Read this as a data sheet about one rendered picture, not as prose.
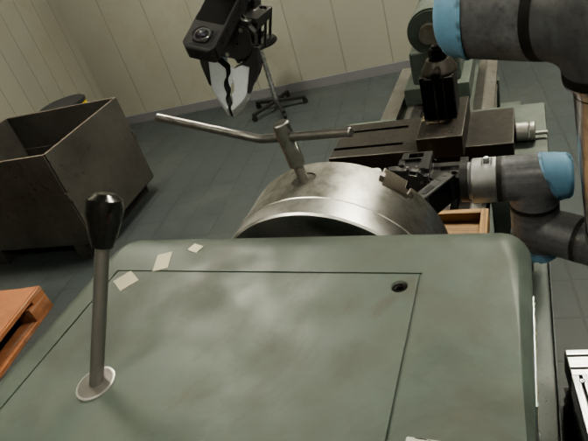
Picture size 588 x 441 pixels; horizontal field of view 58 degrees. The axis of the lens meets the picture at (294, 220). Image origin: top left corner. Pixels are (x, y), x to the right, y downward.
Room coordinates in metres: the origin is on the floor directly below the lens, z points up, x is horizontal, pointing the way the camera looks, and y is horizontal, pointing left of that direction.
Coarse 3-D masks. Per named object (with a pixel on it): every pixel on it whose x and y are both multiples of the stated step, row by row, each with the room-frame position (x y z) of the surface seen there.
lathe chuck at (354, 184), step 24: (312, 168) 0.64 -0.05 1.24; (336, 168) 0.63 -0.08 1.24; (360, 168) 0.62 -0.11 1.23; (264, 192) 0.67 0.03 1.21; (288, 192) 0.60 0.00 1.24; (312, 192) 0.58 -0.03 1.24; (336, 192) 0.57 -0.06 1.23; (360, 192) 0.57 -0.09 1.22; (384, 192) 0.57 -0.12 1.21; (408, 192) 0.59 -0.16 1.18; (384, 216) 0.53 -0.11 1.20; (408, 216) 0.54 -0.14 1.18; (432, 216) 0.57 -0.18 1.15
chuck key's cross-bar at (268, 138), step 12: (156, 120) 0.79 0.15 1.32; (168, 120) 0.77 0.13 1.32; (180, 120) 0.75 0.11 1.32; (216, 132) 0.70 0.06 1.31; (228, 132) 0.69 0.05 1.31; (240, 132) 0.68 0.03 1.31; (300, 132) 0.61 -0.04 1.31; (312, 132) 0.59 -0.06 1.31; (324, 132) 0.58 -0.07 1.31; (336, 132) 0.57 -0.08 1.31; (348, 132) 0.55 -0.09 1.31
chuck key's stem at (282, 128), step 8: (280, 120) 0.63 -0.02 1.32; (288, 120) 0.63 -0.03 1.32; (280, 128) 0.62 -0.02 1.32; (288, 128) 0.62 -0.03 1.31; (280, 136) 0.62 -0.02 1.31; (288, 136) 0.62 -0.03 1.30; (280, 144) 0.62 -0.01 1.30; (288, 144) 0.62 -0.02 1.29; (296, 144) 0.62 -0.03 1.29; (288, 152) 0.62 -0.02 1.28; (296, 152) 0.62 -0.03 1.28; (288, 160) 0.62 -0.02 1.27; (296, 160) 0.61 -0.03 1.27; (296, 168) 0.62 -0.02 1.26; (304, 176) 0.62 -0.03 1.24
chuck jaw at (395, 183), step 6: (384, 168) 0.65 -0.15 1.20; (390, 174) 0.64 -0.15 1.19; (378, 180) 0.60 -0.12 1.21; (384, 180) 0.61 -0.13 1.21; (390, 180) 0.61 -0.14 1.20; (396, 180) 0.63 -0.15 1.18; (402, 180) 0.64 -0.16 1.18; (390, 186) 0.60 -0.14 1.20; (396, 186) 0.60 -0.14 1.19; (402, 186) 0.60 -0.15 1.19; (402, 192) 0.59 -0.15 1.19
